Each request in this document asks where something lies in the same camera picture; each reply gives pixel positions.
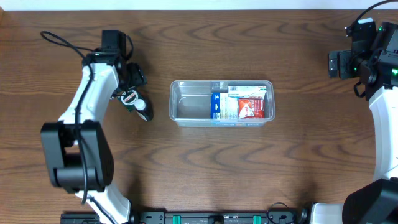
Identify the dark syrup bottle white cap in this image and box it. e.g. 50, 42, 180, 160
134, 98, 154, 121

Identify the red medicine box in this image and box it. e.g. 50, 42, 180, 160
238, 98, 264, 119

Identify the white green medicine box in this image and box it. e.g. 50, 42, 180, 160
228, 86, 267, 99

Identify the green Zam-Buk box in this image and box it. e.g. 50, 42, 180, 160
117, 90, 139, 112

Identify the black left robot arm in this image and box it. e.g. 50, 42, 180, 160
40, 30, 154, 223

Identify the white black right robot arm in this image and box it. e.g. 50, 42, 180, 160
308, 18, 397, 224

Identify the clear plastic container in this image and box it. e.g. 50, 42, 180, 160
170, 80, 275, 127

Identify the black mounting rail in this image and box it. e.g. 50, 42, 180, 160
60, 210, 312, 224

